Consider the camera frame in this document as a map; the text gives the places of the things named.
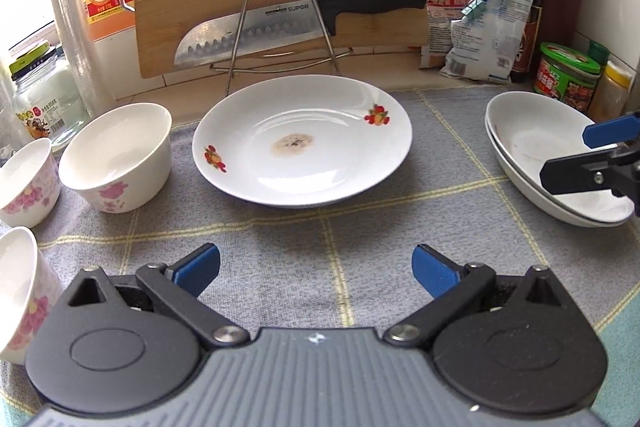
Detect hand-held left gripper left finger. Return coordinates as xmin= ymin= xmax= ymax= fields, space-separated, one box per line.
xmin=66 ymin=243 xmax=251 ymax=351

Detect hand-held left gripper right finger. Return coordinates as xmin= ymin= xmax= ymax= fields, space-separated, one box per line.
xmin=382 ymin=244 xmax=568 ymax=350

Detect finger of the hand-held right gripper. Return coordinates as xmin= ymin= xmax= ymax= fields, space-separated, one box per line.
xmin=540 ymin=139 xmax=640 ymax=217
xmin=582 ymin=111 xmax=640 ymax=148

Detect white plates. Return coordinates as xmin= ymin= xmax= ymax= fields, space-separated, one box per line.
xmin=485 ymin=91 xmax=636 ymax=224

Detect white pink floral bowl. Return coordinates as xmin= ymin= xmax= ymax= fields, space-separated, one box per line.
xmin=58 ymin=103 xmax=173 ymax=212
xmin=0 ymin=227 xmax=63 ymax=365
xmin=0 ymin=138 xmax=62 ymax=229

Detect yellow lidded spice jar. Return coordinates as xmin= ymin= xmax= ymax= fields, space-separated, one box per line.
xmin=586 ymin=61 xmax=632 ymax=122

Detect green lidded sauce jar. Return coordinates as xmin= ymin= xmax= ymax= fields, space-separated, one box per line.
xmin=532 ymin=43 xmax=601 ymax=112

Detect small green capped jar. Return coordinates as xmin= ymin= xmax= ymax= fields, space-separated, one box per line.
xmin=587 ymin=40 xmax=611 ymax=68

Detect grey checked dish towel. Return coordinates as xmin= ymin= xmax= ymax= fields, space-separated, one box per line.
xmin=0 ymin=86 xmax=640 ymax=427

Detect white blue food packet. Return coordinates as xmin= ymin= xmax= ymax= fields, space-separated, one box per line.
xmin=440 ymin=0 xmax=533 ymax=84

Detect blue binder clip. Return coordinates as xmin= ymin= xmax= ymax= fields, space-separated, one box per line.
xmin=461 ymin=0 xmax=490 ymax=22

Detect white orange food bag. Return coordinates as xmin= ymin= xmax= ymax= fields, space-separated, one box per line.
xmin=419 ymin=0 xmax=493 ymax=70

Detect glass jar green lid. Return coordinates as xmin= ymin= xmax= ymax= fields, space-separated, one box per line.
xmin=9 ymin=42 xmax=91 ymax=148

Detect clear plastic cup stack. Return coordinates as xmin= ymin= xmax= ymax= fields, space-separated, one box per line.
xmin=42 ymin=0 xmax=101 ymax=118

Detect black handled kitchen knife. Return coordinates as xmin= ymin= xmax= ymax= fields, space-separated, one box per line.
xmin=174 ymin=0 xmax=428 ymax=68

